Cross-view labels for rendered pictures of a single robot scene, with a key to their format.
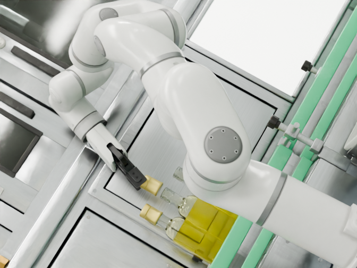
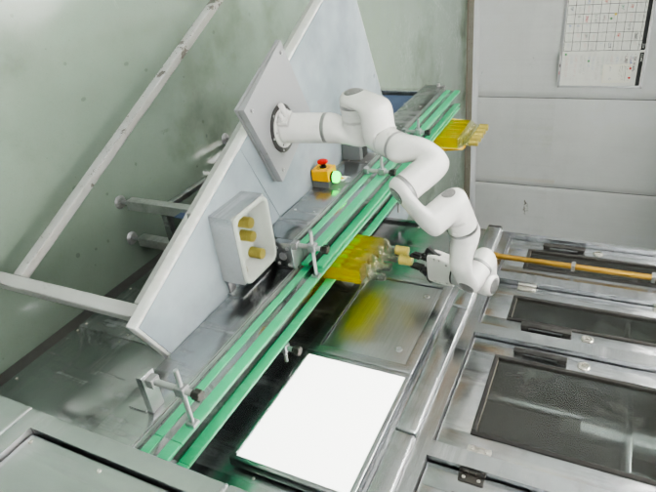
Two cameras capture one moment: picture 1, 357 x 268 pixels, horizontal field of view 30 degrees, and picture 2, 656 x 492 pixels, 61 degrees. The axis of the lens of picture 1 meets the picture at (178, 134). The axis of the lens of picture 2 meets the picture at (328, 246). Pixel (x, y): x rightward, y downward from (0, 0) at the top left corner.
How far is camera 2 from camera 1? 194 cm
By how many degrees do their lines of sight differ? 75
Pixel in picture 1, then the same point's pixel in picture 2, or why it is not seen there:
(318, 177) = (295, 232)
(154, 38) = (404, 137)
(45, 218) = not seen: hidden behind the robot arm
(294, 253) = (309, 209)
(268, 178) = (329, 116)
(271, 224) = not seen: hidden behind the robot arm
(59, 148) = (489, 313)
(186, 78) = (377, 100)
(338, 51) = (271, 327)
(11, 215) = (502, 275)
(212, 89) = (362, 102)
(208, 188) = not seen: hidden behind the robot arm
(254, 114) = (339, 340)
